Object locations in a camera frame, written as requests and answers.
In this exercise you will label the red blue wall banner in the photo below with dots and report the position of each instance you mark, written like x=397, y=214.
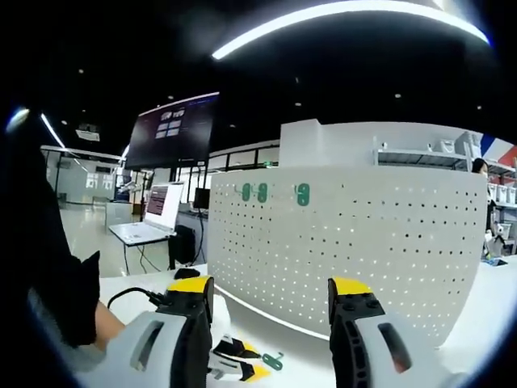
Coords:
x=501, y=147

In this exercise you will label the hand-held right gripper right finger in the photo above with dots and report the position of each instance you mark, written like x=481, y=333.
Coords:
x=371, y=347

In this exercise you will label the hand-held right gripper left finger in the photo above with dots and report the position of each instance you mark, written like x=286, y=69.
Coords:
x=161, y=335

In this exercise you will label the white perforated mounting plate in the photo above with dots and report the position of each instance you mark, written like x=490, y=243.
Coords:
x=343, y=250

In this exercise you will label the black computer mouse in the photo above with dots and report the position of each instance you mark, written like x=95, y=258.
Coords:
x=187, y=274

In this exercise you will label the grey metal storage shelf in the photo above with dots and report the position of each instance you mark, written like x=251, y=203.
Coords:
x=420, y=155

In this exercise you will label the long ceiling light strip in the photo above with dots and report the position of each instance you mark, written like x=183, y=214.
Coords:
x=323, y=18

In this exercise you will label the white shelf with bins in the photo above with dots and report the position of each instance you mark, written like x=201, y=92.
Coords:
x=503, y=194

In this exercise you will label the white laptop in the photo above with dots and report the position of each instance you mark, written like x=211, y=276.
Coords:
x=157, y=202

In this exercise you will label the small black monitor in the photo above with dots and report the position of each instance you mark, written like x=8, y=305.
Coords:
x=201, y=198

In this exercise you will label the short ceiling light strip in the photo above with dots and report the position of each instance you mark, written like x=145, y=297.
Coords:
x=52, y=130

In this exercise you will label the small ceiling air vent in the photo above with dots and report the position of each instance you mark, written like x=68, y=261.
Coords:
x=88, y=133

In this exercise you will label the green hook assembly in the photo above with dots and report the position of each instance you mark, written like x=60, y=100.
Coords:
x=303, y=195
x=272, y=361
x=246, y=192
x=262, y=192

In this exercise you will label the black chair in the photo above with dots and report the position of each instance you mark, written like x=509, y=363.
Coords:
x=182, y=246

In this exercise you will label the large dark display screen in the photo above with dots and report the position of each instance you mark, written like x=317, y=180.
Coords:
x=173, y=133

